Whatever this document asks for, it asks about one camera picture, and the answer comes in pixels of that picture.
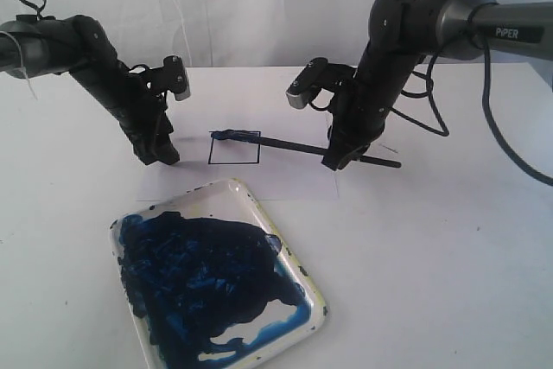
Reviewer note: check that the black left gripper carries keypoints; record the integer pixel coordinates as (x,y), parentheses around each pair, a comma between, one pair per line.
(140,104)

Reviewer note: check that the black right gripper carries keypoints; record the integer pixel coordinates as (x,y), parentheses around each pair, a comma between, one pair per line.
(362,101)

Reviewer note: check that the white paper with square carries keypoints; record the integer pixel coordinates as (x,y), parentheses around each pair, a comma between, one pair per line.
(271,174)

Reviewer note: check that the black paintbrush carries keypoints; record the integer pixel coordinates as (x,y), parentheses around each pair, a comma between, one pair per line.
(245,136)

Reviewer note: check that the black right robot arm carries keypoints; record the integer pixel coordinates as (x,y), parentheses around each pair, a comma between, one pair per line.
(401,33)

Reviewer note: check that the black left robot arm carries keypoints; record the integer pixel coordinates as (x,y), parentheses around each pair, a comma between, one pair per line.
(33,47)

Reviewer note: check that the white paint tray blue paint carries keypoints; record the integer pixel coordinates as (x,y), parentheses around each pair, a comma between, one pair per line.
(210,281)

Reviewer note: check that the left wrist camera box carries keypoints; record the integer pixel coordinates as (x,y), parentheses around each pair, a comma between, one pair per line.
(176,77)

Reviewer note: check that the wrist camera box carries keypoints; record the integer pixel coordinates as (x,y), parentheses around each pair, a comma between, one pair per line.
(305,86)
(176,77)

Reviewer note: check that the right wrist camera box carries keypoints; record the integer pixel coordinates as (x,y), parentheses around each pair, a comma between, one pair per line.
(305,86)

